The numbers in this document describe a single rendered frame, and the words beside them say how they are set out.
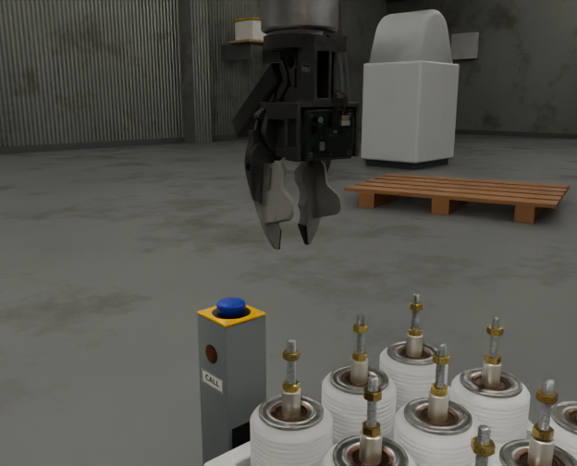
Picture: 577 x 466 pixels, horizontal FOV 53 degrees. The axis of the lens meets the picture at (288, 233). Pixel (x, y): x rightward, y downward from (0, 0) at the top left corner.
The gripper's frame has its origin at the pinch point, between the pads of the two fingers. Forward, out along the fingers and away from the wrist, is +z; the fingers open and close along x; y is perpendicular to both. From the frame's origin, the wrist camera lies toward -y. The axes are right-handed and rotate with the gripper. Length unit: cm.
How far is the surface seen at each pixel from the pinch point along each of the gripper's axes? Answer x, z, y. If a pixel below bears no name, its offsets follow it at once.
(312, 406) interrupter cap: 2.5, 20.9, 1.2
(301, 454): -1.5, 23.6, 5.0
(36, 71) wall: 92, -47, -698
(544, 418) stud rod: 15.2, 15.9, 22.1
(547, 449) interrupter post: 15.1, 18.9, 22.9
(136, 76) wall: 220, -45, -728
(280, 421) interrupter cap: -2.3, 20.9, 2.0
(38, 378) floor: -17, 46, -77
